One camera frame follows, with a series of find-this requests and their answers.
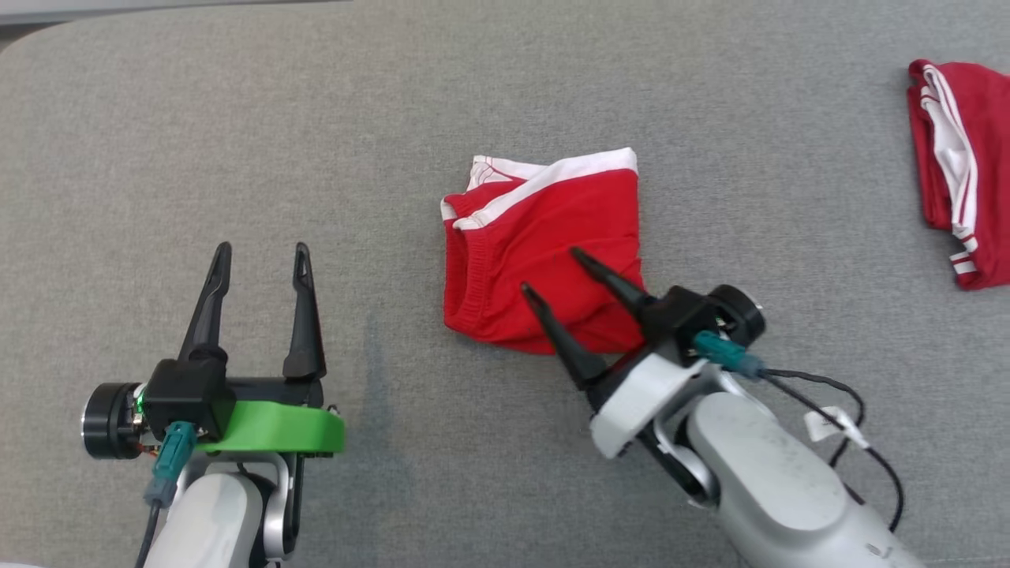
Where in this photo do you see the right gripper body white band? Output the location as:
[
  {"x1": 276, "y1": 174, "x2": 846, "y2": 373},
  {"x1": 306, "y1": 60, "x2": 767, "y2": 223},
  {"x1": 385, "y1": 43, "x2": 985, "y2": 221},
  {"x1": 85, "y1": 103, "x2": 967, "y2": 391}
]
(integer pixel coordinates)
[{"x1": 584, "y1": 282, "x2": 767, "y2": 461}]

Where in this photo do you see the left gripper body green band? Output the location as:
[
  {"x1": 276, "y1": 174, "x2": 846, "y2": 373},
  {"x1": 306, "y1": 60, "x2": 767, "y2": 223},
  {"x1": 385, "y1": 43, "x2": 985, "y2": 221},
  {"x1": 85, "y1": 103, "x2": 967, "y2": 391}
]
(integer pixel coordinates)
[{"x1": 81, "y1": 377, "x2": 346, "y2": 460}]

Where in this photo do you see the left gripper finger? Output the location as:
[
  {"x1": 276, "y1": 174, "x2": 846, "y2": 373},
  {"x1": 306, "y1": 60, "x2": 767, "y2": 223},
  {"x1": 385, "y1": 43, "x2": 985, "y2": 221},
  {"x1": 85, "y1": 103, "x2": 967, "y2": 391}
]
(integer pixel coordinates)
[
  {"x1": 282, "y1": 241, "x2": 328, "y2": 383},
  {"x1": 177, "y1": 241, "x2": 234, "y2": 365}
]

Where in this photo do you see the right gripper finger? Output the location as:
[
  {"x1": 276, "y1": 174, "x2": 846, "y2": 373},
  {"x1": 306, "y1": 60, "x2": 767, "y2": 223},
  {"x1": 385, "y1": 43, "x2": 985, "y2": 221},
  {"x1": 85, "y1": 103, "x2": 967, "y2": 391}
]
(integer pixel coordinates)
[
  {"x1": 520, "y1": 282, "x2": 610, "y2": 391},
  {"x1": 569, "y1": 246, "x2": 657, "y2": 318}
]

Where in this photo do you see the red shorts white trim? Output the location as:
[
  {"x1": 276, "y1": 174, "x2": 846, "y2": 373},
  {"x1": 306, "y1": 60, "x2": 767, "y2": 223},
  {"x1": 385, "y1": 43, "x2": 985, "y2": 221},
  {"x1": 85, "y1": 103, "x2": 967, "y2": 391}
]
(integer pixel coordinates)
[{"x1": 440, "y1": 147, "x2": 648, "y2": 356}]

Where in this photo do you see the red number 23 jersey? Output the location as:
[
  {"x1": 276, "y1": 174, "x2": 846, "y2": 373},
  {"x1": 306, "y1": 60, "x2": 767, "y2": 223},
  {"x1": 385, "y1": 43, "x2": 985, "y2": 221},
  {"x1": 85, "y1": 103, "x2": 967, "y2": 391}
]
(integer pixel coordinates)
[{"x1": 906, "y1": 59, "x2": 1010, "y2": 291}]

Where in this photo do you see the right cable teal connector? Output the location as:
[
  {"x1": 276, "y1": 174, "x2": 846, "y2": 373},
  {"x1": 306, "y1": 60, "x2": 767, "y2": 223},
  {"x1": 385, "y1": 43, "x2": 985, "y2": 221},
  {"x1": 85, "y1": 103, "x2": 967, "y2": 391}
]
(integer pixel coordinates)
[{"x1": 693, "y1": 331, "x2": 905, "y2": 533}]

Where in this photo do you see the cable teal connector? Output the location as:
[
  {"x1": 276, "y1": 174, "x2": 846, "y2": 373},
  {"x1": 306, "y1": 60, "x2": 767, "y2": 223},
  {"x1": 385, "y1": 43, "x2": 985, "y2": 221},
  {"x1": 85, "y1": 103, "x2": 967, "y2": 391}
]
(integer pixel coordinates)
[
  {"x1": 134, "y1": 421, "x2": 196, "y2": 568},
  {"x1": 693, "y1": 331, "x2": 905, "y2": 533}
]

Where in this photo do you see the left cable teal connector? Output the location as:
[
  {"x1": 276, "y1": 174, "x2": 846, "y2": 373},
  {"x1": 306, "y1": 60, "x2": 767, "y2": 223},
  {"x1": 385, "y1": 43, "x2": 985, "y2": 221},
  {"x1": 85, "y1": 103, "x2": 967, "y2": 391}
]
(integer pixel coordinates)
[{"x1": 134, "y1": 421, "x2": 196, "y2": 568}]

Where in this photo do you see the right cable white tag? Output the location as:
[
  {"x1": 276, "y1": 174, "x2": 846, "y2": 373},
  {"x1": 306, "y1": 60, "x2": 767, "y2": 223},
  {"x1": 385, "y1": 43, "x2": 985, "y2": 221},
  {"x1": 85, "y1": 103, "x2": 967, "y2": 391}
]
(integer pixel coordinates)
[{"x1": 803, "y1": 406, "x2": 870, "y2": 450}]

